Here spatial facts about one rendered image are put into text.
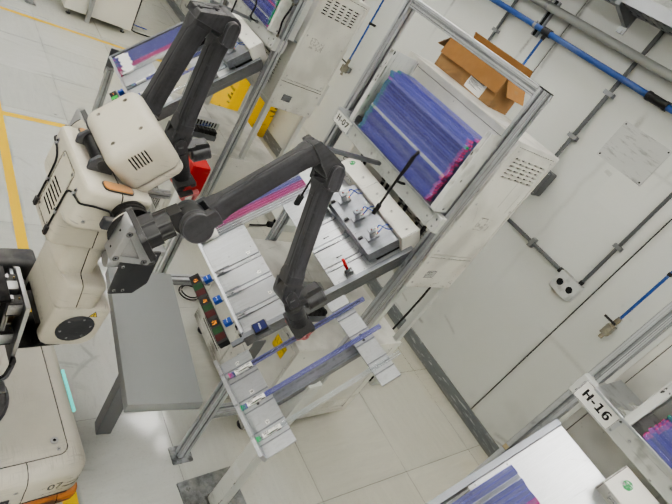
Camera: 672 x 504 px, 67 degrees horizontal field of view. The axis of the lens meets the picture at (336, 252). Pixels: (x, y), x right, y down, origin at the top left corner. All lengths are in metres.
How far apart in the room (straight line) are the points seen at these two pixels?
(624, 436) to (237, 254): 1.42
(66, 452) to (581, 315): 2.57
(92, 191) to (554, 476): 1.41
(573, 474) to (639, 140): 2.00
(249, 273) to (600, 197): 2.03
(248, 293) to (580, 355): 1.98
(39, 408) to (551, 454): 1.62
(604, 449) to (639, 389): 0.21
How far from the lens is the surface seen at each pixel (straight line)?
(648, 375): 1.74
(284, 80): 3.04
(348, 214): 2.01
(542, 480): 1.65
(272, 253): 2.52
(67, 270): 1.54
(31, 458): 1.93
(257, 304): 1.92
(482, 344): 3.48
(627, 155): 3.19
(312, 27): 2.98
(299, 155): 1.31
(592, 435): 1.82
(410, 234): 1.91
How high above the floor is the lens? 1.94
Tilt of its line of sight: 27 degrees down
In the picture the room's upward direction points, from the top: 34 degrees clockwise
